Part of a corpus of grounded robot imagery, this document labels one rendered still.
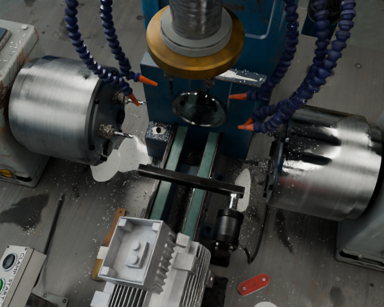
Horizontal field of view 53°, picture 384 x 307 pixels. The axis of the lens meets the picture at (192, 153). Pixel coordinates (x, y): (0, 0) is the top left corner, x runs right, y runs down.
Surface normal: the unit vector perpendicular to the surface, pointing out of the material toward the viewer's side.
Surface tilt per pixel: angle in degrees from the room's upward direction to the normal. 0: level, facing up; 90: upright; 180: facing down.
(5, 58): 0
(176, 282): 23
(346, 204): 69
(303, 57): 0
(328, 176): 43
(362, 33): 0
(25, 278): 61
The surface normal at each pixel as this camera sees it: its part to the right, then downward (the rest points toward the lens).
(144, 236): -0.37, -0.54
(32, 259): 0.85, -0.05
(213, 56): 0.00, -0.49
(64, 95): -0.07, -0.22
